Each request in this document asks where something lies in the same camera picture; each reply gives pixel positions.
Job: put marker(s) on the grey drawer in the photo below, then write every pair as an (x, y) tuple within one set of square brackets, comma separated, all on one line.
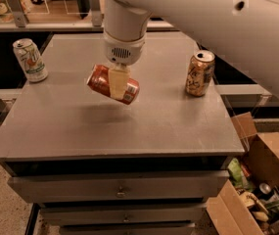
[(174, 228), (124, 214), (119, 186)]

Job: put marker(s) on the left metal bracket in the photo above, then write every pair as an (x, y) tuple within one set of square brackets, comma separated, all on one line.
[(18, 11)]

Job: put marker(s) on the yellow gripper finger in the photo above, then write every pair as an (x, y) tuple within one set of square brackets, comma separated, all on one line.
[(118, 78)]

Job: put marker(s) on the metal bracket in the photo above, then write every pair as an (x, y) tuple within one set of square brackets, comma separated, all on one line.
[(18, 11), (96, 15)]

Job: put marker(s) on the red coke can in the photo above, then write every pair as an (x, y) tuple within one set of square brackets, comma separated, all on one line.
[(98, 81)]

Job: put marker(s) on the cardboard box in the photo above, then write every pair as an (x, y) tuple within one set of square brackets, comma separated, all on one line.
[(226, 211)]

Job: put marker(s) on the green snack bag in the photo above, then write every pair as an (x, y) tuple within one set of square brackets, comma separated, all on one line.
[(238, 177)]

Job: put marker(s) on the silver can in box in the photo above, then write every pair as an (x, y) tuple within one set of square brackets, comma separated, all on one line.
[(263, 191)]

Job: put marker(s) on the top grey drawer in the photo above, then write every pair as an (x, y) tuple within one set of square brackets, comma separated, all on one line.
[(119, 186)]

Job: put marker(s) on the grey drawer cabinet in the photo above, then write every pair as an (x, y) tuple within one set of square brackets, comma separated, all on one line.
[(61, 127)]

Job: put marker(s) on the middle grey drawer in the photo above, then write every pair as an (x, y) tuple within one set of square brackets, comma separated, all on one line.
[(124, 214)]

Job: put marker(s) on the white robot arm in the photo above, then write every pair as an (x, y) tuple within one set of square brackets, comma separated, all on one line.
[(244, 33)]

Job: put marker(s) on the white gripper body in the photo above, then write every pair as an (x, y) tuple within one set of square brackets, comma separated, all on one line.
[(124, 52)]

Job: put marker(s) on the middle metal bracket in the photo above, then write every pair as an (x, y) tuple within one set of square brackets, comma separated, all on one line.
[(96, 15)]

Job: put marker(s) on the metal shelf rail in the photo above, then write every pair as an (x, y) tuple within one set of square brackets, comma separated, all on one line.
[(76, 27)]

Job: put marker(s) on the gold patterned soda can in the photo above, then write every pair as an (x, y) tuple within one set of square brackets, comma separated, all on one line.
[(200, 73)]

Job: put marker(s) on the bottom grey drawer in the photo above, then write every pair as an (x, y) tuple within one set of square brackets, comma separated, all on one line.
[(174, 228)]

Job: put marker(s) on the white green 7up can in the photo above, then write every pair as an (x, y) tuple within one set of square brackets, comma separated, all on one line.
[(30, 60)]

